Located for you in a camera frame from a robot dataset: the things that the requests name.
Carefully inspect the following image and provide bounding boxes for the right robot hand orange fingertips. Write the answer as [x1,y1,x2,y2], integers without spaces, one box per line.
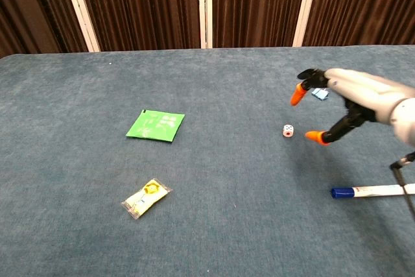
[290,68,410,146]

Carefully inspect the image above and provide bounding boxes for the blue binder clip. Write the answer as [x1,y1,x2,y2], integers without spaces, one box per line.
[311,88,329,101]

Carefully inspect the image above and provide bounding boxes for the white marker blue cap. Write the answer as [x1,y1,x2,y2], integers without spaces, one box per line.
[330,184,415,200]

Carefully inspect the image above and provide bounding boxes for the blue table cloth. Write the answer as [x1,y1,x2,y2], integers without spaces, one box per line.
[0,44,415,277]

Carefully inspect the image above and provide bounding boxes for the green sachet packet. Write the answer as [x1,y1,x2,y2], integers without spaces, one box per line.
[125,109,185,143]

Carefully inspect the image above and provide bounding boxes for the brown pleated curtain screen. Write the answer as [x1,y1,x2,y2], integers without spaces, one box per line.
[0,0,415,59]

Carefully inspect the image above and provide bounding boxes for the yellow snack packet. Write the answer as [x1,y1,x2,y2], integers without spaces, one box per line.
[121,178,173,221]

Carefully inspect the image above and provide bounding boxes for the white screen frame post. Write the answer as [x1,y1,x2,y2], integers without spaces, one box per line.
[59,0,101,53]
[292,0,321,47]
[196,0,213,49]

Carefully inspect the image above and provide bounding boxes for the black cable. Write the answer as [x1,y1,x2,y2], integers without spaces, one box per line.
[389,151,415,221]

